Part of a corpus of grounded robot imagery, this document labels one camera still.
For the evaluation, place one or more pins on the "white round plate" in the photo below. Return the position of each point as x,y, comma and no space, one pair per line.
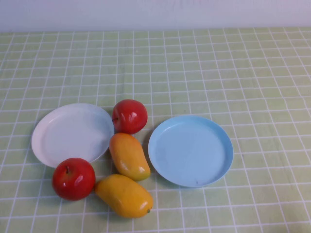
73,133

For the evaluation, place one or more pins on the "green checked tablecloth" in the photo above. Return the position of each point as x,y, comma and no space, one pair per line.
218,72

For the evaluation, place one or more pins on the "orange-yellow mango with green tip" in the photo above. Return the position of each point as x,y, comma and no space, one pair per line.
129,156

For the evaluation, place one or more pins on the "light blue round plate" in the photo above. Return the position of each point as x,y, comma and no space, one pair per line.
192,153

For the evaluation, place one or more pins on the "red apple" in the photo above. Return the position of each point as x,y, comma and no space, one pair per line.
130,116
73,179

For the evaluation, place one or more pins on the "yellow mango with dark stem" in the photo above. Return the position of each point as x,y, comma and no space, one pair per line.
124,196

